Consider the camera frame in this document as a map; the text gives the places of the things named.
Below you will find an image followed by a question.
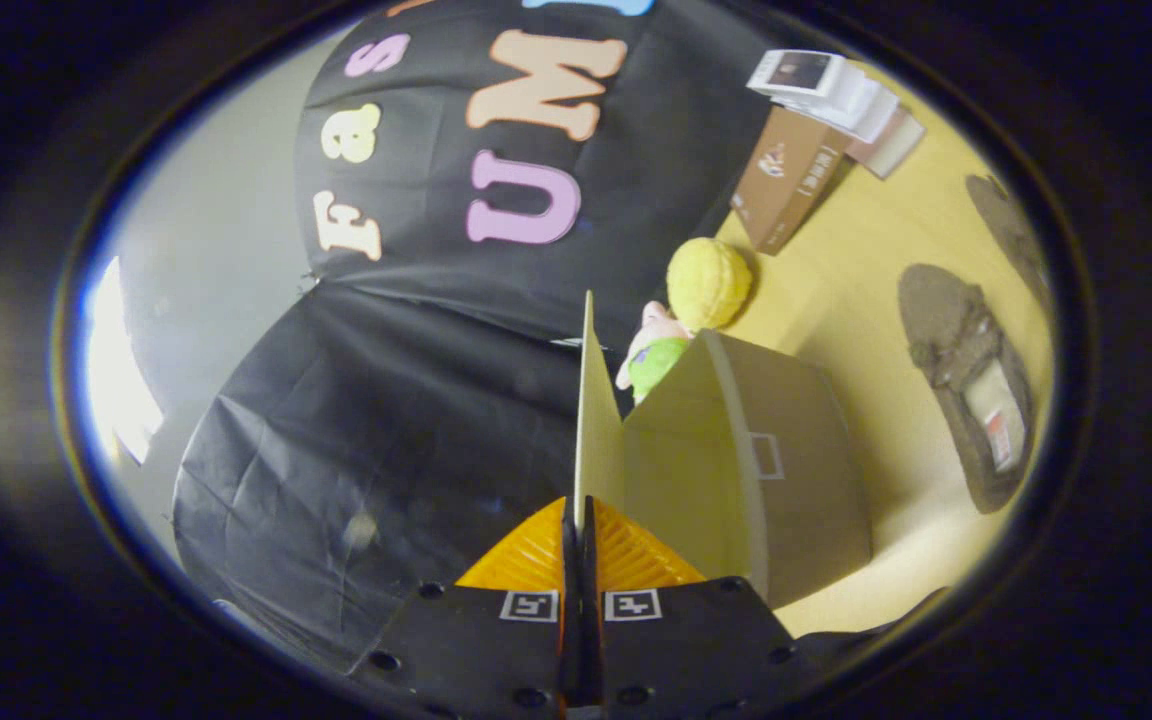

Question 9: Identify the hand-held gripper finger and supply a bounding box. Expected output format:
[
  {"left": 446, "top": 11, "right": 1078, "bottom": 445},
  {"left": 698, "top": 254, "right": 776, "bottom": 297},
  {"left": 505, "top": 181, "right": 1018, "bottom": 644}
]
[
  {"left": 581, "top": 497, "right": 817, "bottom": 720},
  {"left": 351, "top": 497, "right": 582, "bottom": 720}
]

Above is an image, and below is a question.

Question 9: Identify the beige cardboard storage box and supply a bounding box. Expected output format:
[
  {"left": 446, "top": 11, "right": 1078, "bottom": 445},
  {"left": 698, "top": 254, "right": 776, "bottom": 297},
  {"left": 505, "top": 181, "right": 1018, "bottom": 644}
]
[{"left": 574, "top": 290, "right": 874, "bottom": 609}]

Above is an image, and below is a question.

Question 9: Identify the brown fuzzy slipper shoe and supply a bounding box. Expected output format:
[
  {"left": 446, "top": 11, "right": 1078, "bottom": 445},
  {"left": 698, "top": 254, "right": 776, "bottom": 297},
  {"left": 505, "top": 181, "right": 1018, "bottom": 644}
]
[
  {"left": 966, "top": 175, "right": 1055, "bottom": 311},
  {"left": 898, "top": 263, "right": 1035, "bottom": 515}
]

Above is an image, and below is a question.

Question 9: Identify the green and pink plush toy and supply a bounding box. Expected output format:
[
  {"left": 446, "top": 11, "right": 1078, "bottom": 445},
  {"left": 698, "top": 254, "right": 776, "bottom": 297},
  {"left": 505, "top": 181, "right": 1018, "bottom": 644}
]
[{"left": 616, "top": 300, "right": 692, "bottom": 404}]

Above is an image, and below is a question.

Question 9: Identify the yellow plush ball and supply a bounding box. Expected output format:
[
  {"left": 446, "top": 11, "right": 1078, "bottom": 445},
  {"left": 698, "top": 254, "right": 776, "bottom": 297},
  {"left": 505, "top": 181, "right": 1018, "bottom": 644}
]
[{"left": 666, "top": 237, "right": 754, "bottom": 331}]

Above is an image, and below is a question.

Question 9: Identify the pale pink book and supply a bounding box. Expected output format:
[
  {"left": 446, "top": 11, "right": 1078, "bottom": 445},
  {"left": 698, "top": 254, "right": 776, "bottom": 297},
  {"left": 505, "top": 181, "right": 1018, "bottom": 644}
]
[{"left": 846, "top": 105, "right": 927, "bottom": 181}]

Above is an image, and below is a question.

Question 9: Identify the black backdrop cloth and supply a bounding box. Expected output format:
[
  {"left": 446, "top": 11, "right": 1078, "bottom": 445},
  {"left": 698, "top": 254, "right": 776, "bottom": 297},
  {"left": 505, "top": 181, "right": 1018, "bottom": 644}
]
[{"left": 171, "top": 0, "right": 787, "bottom": 671}]

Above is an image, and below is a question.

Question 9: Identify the brown flat book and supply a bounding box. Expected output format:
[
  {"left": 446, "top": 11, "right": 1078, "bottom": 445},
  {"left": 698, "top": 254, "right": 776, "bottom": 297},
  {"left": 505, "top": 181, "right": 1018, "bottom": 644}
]
[{"left": 731, "top": 105, "right": 852, "bottom": 254}]

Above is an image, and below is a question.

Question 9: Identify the plain white book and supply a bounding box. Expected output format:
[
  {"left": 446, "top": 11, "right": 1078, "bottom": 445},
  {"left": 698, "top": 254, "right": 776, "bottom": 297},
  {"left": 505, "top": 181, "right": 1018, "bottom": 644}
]
[{"left": 806, "top": 65, "right": 902, "bottom": 143}]

